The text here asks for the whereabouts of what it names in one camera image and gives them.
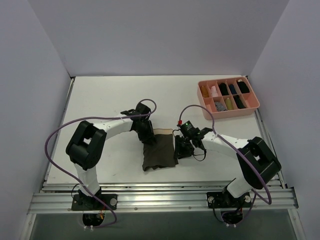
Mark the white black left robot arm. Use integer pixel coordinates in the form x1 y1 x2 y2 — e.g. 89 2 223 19
65 106 156 210

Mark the grey patterned rolled garment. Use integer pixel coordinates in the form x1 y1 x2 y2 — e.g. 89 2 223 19
214 101 227 112

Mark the orange rolled garment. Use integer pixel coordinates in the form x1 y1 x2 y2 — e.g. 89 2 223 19
200 85 210 98

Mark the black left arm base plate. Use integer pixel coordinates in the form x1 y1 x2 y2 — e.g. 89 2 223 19
71 192 118 211

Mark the black rolled garment lower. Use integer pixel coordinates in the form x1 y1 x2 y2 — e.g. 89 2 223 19
233 95 246 109

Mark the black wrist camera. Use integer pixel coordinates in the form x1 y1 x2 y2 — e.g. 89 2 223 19
180 121 200 138
135 102 151 115

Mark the pink divided storage box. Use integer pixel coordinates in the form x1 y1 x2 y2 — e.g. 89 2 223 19
197 76 260 120

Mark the aluminium frame rail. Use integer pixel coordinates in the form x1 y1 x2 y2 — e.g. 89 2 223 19
28 180 299 214

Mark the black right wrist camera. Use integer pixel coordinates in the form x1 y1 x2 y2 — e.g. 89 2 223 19
180 121 200 138

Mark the pink white rolled garment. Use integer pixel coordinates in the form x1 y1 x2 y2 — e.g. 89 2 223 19
210 85 219 98

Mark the brown underwear cream waistband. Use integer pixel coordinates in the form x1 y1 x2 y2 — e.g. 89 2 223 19
142 128 179 172

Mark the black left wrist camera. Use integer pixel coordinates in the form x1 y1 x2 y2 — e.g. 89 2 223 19
135 102 151 115

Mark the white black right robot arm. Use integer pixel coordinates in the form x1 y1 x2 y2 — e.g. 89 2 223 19
174 123 282 207

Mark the yellow rolled garment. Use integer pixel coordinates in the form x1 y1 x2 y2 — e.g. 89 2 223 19
224 98 234 111

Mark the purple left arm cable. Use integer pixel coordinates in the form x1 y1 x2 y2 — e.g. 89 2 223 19
43 98 158 228

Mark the dark blue rolled garment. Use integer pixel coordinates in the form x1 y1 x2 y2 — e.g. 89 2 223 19
228 84 237 95

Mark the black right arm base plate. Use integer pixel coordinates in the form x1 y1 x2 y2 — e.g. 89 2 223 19
206 191 252 209

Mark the black white rolled garment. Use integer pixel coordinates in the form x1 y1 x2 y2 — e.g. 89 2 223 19
237 79 250 94

